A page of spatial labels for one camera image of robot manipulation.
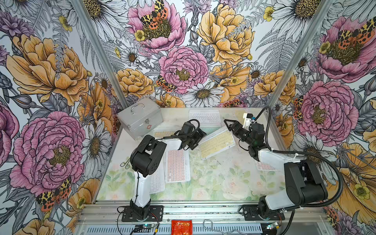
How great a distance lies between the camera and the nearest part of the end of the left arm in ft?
2.62

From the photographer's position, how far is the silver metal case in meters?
0.96

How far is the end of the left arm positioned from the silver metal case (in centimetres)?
27
